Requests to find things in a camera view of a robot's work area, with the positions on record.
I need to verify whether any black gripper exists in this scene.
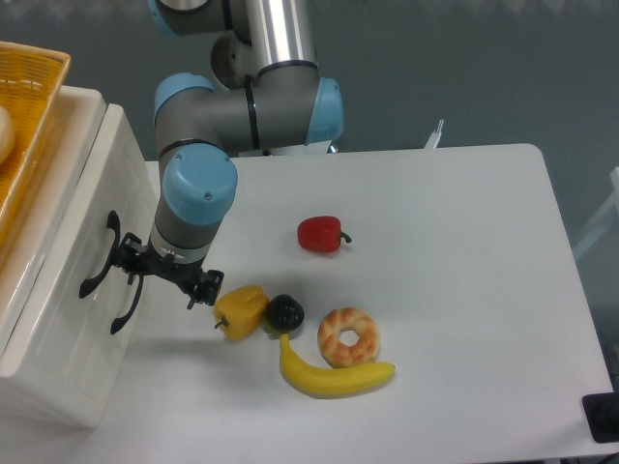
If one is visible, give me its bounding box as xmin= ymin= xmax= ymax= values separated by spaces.
xmin=113 ymin=232 xmax=224 ymax=310

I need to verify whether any white top drawer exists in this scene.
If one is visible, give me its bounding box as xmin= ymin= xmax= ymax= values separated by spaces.
xmin=1 ymin=104 xmax=157 ymax=383

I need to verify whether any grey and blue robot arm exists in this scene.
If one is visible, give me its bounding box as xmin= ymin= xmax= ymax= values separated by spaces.
xmin=107 ymin=1 xmax=343 ymax=305

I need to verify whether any white drawer cabinet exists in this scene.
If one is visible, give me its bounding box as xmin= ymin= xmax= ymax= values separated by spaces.
xmin=1 ymin=86 xmax=157 ymax=427

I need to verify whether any yellow bell pepper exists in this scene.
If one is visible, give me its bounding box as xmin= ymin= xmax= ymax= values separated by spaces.
xmin=213 ymin=284 xmax=269 ymax=341

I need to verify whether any red bell pepper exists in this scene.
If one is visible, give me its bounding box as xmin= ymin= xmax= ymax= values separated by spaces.
xmin=297 ymin=216 xmax=352 ymax=253

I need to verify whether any yellow banana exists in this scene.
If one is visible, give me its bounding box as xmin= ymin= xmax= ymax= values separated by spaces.
xmin=279 ymin=334 xmax=396 ymax=398

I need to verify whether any white bread roll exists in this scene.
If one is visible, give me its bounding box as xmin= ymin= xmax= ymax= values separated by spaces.
xmin=0 ymin=106 xmax=15 ymax=163

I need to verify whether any yellow woven basket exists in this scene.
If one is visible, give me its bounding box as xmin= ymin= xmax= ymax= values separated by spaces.
xmin=1 ymin=42 xmax=71 ymax=241

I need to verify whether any black device at edge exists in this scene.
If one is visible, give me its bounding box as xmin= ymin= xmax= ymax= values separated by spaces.
xmin=581 ymin=392 xmax=619 ymax=444

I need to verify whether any black lower drawer handle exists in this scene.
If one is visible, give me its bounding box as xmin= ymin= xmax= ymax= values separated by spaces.
xmin=109 ymin=273 xmax=146 ymax=336

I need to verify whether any glazed bread ring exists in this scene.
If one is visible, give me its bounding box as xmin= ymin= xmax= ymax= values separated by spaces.
xmin=316 ymin=306 xmax=382 ymax=369

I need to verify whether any white table frame bracket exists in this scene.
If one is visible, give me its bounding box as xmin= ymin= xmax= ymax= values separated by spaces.
xmin=424 ymin=119 xmax=445 ymax=150

